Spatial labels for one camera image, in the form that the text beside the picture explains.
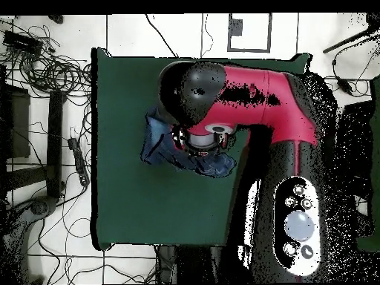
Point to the blue denim jeans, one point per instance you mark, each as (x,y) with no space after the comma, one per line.
(157,142)

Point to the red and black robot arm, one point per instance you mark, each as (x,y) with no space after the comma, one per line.
(252,86)

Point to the dark flat panel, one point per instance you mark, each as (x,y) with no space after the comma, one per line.
(356,124)
(20,124)

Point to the dark green table cloth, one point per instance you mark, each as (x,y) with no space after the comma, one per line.
(124,193)

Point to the black power strip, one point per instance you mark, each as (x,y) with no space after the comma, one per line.
(78,160)

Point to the grey floor plate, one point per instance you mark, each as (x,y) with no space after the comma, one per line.
(236,27)

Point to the black upright bar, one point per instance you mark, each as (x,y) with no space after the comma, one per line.
(55,142)

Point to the black power adapter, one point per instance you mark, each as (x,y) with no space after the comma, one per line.
(344,84)

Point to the black stand base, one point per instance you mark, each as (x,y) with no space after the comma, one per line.
(41,206)

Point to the green cloth sheet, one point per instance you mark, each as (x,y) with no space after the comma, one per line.
(376,148)

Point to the black slanted crossbar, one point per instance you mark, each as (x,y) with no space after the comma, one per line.
(26,178)

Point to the black tripod leg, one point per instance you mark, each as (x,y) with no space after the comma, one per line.
(344,42)

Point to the black box device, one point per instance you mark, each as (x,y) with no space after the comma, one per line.
(22,41)

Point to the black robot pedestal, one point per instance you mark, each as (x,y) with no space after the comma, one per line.
(193,267)

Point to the grey rectangular floor frame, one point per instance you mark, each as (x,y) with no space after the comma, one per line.
(269,32)

